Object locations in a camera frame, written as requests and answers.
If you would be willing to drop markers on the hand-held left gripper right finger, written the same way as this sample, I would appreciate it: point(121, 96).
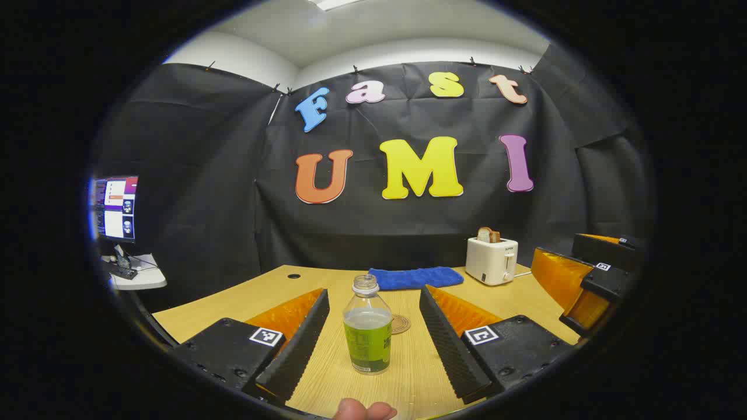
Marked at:
point(446, 350)

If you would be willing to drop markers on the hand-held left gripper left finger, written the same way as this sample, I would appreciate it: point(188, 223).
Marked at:
point(297, 350)

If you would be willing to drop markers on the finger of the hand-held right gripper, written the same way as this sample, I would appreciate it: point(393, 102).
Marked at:
point(607, 283)
point(601, 251)

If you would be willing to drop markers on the round cork coaster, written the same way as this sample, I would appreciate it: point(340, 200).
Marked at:
point(401, 324)

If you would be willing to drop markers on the clear water bottle green label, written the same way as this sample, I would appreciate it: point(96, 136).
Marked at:
point(367, 338)

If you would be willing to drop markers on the blue towel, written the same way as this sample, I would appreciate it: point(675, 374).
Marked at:
point(415, 277)

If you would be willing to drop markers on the white toaster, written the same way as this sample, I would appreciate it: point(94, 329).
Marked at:
point(487, 261)

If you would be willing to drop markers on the bread slice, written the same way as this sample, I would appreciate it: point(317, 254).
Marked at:
point(488, 235)

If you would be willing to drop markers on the white side table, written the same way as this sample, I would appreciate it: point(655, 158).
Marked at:
point(146, 279)

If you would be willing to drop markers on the black backdrop cloth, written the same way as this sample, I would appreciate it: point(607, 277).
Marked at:
point(222, 192)

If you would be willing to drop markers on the black keyboard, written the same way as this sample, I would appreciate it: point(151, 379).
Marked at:
point(124, 272)

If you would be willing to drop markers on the computer monitor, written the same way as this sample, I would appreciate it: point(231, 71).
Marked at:
point(117, 209)

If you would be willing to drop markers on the ceiling light panel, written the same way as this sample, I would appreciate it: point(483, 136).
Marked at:
point(334, 4)

